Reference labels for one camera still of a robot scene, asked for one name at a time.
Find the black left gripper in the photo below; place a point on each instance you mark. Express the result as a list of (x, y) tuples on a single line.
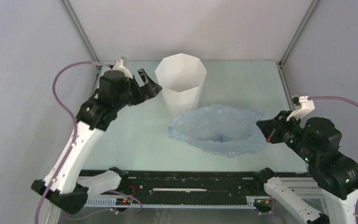
[(151, 89)]

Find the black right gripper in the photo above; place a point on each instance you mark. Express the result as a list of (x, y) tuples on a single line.
[(270, 127)]

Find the white octagonal trash bin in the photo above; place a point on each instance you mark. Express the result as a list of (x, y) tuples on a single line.
[(182, 78)]

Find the blue plastic trash bag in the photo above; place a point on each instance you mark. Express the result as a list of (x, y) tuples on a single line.
[(221, 130)]

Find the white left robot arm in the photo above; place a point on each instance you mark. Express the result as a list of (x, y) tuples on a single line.
[(61, 186)]

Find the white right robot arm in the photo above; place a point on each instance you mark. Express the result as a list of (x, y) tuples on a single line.
[(337, 177)]

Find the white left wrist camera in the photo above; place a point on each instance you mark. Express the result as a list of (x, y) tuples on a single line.
[(120, 65)]

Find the aluminium right corner post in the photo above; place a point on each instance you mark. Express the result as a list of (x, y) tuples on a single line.
[(301, 28)]

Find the aluminium corner post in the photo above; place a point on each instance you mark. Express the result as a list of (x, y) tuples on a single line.
[(78, 27), (301, 28)]

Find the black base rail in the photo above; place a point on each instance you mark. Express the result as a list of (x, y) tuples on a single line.
[(175, 187)]

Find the aluminium left corner post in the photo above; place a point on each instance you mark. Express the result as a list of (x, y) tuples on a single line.
[(78, 27)]

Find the white slotted cable duct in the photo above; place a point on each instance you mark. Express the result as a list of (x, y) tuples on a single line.
[(121, 202)]

